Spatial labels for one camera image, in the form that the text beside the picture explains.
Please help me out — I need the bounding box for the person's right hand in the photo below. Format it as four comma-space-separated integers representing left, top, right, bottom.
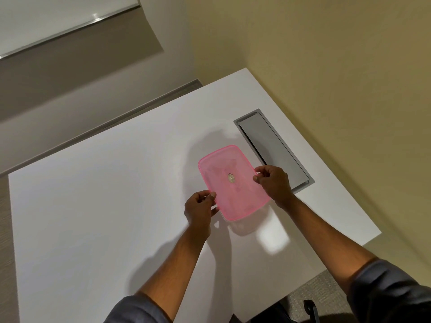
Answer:
253, 165, 294, 208

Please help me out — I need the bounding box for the person's left hand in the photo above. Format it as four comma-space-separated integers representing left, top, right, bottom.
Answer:
184, 190, 220, 242

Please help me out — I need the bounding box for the pink plastic container lid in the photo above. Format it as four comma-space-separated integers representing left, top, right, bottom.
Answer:
198, 145, 272, 222

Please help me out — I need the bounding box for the person's left forearm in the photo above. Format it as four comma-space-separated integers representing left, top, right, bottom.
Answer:
135, 229, 211, 321

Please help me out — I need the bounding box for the person's right forearm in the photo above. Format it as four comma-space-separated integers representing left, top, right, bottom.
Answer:
276, 195, 378, 296

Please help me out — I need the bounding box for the black chair part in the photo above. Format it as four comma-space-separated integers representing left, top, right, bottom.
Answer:
303, 299, 320, 323

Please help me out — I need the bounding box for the white roller window blind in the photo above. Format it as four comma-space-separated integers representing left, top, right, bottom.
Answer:
0, 0, 141, 60

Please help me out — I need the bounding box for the grey table cable hatch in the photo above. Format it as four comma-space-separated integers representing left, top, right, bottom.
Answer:
234, 109, 315, 194

